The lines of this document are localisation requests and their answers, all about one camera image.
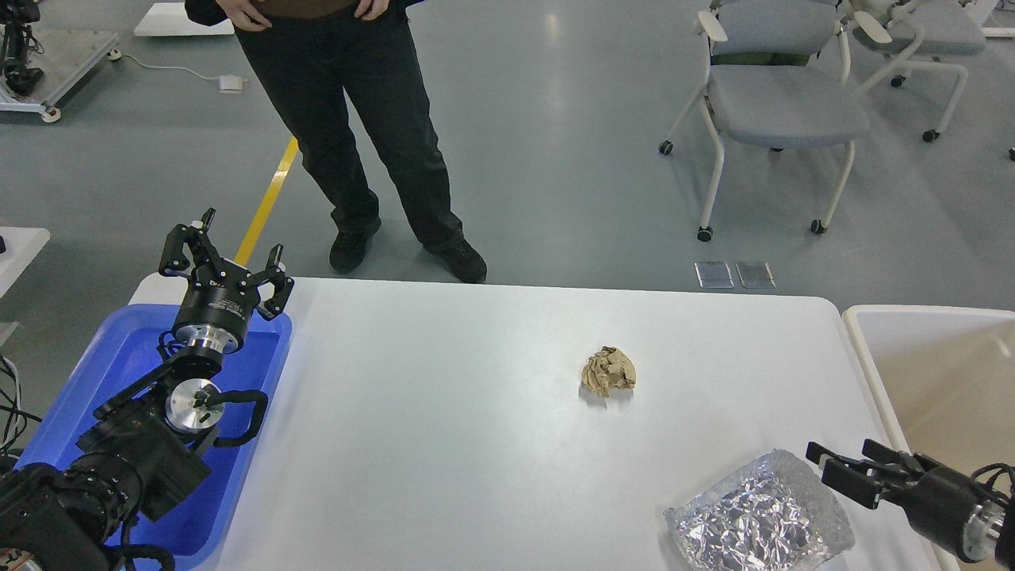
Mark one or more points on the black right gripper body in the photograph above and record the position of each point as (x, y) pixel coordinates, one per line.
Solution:
(960, 514)

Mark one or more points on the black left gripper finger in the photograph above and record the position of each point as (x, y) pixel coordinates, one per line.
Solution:
(267, 292)
(188, 250)

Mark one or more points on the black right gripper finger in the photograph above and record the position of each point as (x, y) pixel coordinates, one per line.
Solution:
(892, 461)
(860, 480)

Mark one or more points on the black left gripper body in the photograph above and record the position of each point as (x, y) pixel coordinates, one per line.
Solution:
(217, 308)

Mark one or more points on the silver foil bag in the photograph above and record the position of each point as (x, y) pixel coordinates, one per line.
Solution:
(772, 513)

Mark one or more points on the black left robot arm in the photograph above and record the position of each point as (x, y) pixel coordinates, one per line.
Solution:
(145, 454)

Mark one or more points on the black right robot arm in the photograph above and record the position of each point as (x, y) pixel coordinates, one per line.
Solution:
(964, 515)

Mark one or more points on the white side table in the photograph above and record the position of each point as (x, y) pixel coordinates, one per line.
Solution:
(22, 246)

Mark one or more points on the right metal floor plate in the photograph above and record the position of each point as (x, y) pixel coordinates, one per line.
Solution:
(756, 275)

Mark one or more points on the metal floor plate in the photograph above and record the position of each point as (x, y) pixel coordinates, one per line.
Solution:
(713, 275)
(756, 275)

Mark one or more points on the wheeled metal platform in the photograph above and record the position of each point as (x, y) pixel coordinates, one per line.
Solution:
(39, 67)

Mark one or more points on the white board on floor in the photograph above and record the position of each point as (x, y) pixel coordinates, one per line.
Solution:
(170, 19)

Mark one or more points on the left metal floor plate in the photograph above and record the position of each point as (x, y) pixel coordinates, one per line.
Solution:
(713, 275)

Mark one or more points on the crumpled brown paper ball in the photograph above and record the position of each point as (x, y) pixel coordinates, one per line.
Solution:
(607, 370)

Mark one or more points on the grey chair white frame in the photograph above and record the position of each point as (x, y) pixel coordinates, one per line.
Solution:
(775, 76)

